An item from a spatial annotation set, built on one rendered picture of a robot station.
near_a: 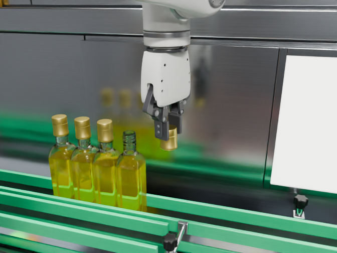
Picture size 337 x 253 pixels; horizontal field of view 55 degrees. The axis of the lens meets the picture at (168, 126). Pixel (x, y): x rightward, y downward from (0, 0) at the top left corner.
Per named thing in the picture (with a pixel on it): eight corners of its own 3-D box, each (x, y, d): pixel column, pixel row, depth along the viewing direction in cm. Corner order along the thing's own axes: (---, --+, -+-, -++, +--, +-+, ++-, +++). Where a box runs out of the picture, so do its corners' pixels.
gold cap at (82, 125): (94, 134, 77) (92, 117, 75) (86, 140, 73) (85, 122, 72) (80, 133, 77) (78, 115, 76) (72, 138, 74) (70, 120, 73)
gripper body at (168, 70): (168, 38, 65) (169, 93, 69) (132, 43, 58) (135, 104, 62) (199, 40, 61) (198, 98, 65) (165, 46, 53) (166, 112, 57)
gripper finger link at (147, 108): (159, 69, 60) (169, 91, 64) (135, 99, 57) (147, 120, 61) (164, 70, 59) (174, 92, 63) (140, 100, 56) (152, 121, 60)
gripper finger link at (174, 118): (176, 97, 68) (176, 127, 70) (167, 100, 66) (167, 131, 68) (189, 99, 66) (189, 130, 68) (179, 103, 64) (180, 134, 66)
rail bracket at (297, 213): (300, 233, 80) (308, 186, 76) (302, 252, 74) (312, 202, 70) (283, 230, 82) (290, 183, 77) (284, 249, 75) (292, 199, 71)
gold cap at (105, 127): (116, 137, 75) (115, 119, 73) (109, 143, 72) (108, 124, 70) (102, 135, 76) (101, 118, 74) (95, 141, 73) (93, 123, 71)
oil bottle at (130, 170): (148, 225, 83) (146, 148, 75) (140, 240, 78) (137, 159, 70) (128, 221, 84) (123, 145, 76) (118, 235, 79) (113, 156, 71)
